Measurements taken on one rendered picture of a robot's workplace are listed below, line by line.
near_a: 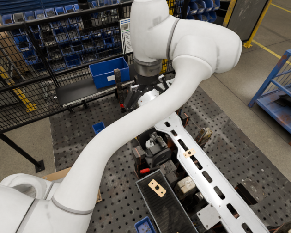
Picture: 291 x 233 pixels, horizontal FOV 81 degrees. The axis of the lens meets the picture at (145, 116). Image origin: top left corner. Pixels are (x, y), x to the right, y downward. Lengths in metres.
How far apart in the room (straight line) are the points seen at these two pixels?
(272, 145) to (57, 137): 2.58
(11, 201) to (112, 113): 1.36
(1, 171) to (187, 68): 2.58
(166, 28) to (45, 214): 0.49
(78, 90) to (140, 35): 1.13
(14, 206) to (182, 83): 0.44
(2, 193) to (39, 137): 2.30
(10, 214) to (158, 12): 0.52
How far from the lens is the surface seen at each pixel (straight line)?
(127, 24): 1.55
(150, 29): 0.47
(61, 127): 1.78
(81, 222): 0.46
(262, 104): 2.98
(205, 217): 0.96
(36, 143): 2.73
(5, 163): 2.79
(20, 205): 0.47
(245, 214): 1.15
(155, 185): 0.89
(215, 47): 0.44
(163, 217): 0.87
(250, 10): 4.10
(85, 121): 1.73
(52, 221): 0.46
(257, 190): 1.19
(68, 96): 1.52
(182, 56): 0.43
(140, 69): 0.55
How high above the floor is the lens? 2.02
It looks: 52 degrees down
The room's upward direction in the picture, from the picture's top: straight up
